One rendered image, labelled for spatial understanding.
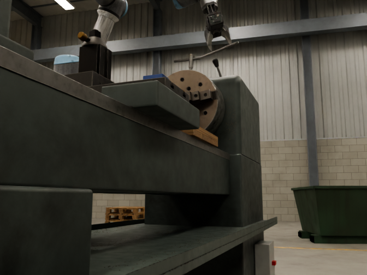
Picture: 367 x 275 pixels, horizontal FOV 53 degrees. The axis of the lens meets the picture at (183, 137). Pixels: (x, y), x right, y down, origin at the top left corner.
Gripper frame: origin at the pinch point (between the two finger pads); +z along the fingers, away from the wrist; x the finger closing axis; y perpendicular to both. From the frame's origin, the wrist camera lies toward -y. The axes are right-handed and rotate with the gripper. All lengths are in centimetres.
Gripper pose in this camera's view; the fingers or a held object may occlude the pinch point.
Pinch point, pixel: (220, 47)
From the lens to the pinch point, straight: 172.9
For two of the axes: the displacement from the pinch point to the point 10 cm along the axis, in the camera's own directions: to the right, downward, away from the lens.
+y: -1.0, -2.3, -9.7
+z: 2.2, 9.4, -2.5
